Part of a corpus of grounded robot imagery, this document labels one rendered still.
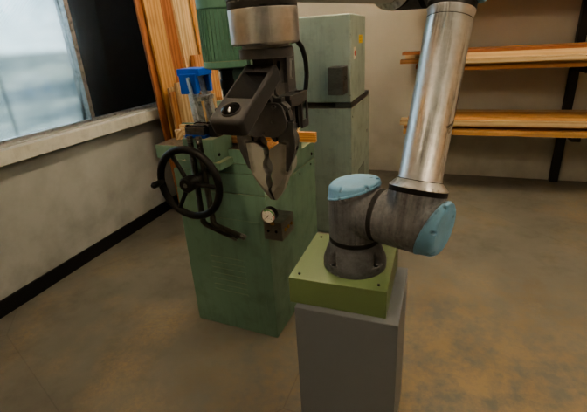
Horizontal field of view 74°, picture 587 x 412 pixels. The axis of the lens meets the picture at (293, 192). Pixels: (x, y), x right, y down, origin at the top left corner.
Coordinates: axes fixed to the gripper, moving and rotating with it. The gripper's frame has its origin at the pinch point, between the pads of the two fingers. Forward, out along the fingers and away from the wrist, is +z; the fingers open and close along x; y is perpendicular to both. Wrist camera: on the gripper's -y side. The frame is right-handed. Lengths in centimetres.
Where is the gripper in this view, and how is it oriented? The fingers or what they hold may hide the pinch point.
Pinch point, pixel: (272, 193)
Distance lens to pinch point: 57.3
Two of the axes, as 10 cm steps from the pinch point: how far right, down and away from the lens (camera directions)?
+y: 4.0, -3.6, 8.4
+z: 0.7, 9.3, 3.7
